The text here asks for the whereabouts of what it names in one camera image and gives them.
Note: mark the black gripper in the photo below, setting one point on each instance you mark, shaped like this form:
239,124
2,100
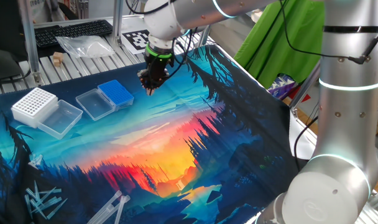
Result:
158,68

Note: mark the medium translucent pipette tip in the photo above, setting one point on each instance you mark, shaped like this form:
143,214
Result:
46,196
39,211
49,202
28,207
30,193
52,190
36,191
58,208

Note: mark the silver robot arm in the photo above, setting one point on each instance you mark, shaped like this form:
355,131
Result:
347,124

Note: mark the blue pipette tip rack box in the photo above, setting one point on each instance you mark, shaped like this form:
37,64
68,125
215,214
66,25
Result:
116,91

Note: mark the white pipette tip rack box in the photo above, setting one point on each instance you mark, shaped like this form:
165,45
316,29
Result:
33,104

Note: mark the large clear pipette tip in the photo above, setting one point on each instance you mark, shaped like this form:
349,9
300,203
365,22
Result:
106,213
123,205
114,198

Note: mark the clear pipette tip bundle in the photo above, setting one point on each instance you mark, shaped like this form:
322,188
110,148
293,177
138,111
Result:
36,161

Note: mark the printed forest sunset cloth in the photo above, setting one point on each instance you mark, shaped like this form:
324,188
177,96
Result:
145,124

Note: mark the black white fiducial marker sheet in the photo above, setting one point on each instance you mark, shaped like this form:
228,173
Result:
134,42

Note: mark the clear plastic bag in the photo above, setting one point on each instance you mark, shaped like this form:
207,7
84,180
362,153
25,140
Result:
86,46

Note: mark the black computer keyboard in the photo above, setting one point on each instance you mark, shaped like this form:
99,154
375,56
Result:
74,32

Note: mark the small wooden block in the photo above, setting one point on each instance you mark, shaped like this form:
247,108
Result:
58,56

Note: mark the green fabric sheet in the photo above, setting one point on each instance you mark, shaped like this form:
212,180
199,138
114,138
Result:
270,46

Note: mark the purple patterned box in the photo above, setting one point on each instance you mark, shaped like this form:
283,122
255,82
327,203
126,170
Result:
280,85

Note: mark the dark grey case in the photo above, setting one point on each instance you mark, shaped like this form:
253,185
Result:
5,67

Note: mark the red flat object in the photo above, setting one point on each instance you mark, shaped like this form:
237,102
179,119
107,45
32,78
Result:
304,97

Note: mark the black monitor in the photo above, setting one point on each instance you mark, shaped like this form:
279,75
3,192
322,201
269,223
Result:
5,28

